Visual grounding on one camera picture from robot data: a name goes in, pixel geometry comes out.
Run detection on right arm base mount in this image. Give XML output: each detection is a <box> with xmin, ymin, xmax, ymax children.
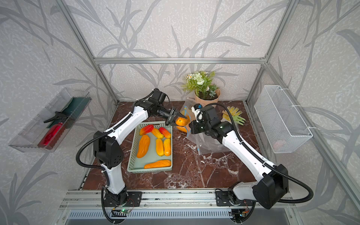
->
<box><xmin>215</xmin><ymin>188</ymin><xmax>255</xmax><ymax>207</ymax></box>

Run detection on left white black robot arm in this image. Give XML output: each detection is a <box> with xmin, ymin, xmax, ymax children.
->
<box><xmin>76</xmin><ymin>99</ymin><xmax>186</xmax><ymax>197</ymax></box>

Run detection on black pruning shears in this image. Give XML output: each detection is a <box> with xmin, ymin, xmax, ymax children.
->
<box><xmin>44</xmin><ymin>111</ymin><xmax>68</xmax><ymax>123</ymax></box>

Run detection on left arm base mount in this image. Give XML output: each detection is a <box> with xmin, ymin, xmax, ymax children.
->
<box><xmin>102</xmin><ymin>190</ymin><xmax>143</xmax><ymax>207</ymax></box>

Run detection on stack of clear zip bags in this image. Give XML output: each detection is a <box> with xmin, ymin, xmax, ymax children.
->
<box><xmin>187</xmin><ymin>130</ymin><xmax>229</xmax><ymax>155</ymax></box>

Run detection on green perforated plastic basket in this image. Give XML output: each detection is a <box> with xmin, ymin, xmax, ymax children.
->
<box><xmin>127</xmin><ymin>121</ymin><xmax>173</xmax><ymax>173</ymax></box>

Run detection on potted artificial plant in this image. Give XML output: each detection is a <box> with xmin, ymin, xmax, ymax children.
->
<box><xmin>182</xmin><ymin>71</ymin><xmax>220</xmax><ymax>106</ymax></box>

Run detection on red orange mango right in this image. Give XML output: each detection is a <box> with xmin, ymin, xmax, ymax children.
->
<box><xmin>158</xmin><ymin>127</ymin><xmax>172</xmax><ymax>139</ymax></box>

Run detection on yellow orange mango small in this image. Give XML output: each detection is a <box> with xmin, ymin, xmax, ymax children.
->
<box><xmin>151</xmin><ymin>128</ymin><xmax>164</xmax><ymax>139</ymax></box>

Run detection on yellow green garden gloves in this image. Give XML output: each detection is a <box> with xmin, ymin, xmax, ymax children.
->
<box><xmin>222</xmin><ymin>106</ymin><xmax>246</xmax><ymax>126</ymax></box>

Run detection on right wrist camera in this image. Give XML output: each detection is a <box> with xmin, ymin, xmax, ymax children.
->
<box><xmin>191</xmin><ymin>104</ymin><xmax>221</xmax><ymax>125</ymax></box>

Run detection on long orange mango front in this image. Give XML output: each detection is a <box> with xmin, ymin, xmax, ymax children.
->
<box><xmin>144</xmin><ymin>159</ymin><xmax>172</xmax><ymax>169</ymax></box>

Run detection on red handled brush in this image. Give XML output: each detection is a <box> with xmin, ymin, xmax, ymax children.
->
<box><xmin>37</xmin><ymin>122</ymin><xmax>65</xmax><ymax>150</ymax></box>

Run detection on dark green cloth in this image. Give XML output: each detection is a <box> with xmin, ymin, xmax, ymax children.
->
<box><xmin>47</xmin><ymin>97</ymin><xmax>91</xmax><ymax>129</ymax></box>

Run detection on clear plastic wall tray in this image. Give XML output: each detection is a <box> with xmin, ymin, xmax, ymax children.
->
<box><xmin>9</xmin><ymin>88</ymin><xmax>92</xmax><ymax>153</ymax></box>

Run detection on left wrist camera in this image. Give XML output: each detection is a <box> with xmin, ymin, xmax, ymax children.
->
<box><xmin>148</xmin><ymin>88</ymin><xmax>168</xmax><ymax>106</ymax></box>

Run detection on large orange mango left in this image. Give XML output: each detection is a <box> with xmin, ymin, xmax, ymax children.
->
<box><xmin>137</xmin><ymin>135</ymin><xmax>151</xmax><ymax>158</ymax></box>

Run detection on white wire mesh basket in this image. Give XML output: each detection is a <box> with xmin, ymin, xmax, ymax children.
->
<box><xmin>255</xmin><ymin>85</ymin><xmax>313</xmax><ymax>154</ymax></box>

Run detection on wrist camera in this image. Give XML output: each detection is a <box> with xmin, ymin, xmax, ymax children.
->
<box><xmin>191</xmin><ymin>104</ymin><xmax>221</xmax><ymax>125</ymax></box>
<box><xmin>148</xmin><ymin>88</ymin><xmax>168</xmax><ymax>106</ymax></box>

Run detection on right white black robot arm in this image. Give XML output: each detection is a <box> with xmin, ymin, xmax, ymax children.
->
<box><xmin>189</xmin><ymin>120</ymin><xmax>314</xmax><ymax>209</ymax></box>

